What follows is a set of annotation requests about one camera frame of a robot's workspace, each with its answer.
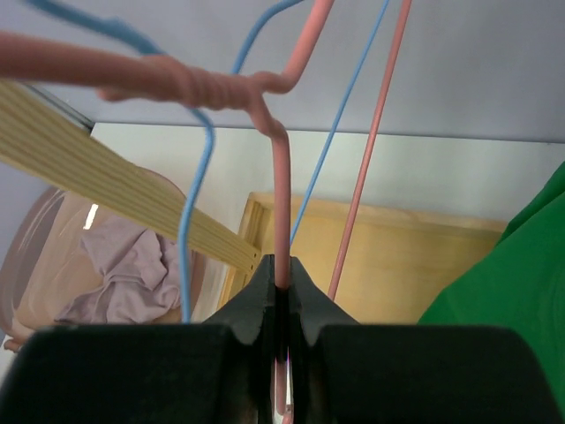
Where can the light blue wire hanger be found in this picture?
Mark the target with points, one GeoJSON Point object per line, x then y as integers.
{"type": "Point", "coordinates": [118, 30]}

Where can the wooden clothes rack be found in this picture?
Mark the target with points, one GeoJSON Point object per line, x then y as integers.
{"type": "Point", "coordinates": [398, 259]}

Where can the pink hanger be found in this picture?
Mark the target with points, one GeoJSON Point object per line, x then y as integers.
{"type": "Point", "coordinates": [161, 77]}

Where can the green tank top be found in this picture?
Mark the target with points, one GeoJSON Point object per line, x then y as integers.
{"type": "Point", "coordinates": [519, 284]}

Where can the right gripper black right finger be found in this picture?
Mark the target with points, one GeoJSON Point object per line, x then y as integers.
{"type": "Point", "coordinates": [347, 372]}

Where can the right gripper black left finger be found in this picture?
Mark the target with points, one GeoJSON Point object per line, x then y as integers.
{"type": "Point", "coordinates": [216, 371]}

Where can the pink plastic basin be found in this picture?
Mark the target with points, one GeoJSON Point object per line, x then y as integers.
{"type": "Point", "coordinates": [46, 268]}

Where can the pink tank top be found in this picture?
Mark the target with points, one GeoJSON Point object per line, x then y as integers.
{"type": "Point", "coordinates": [140, 276]}

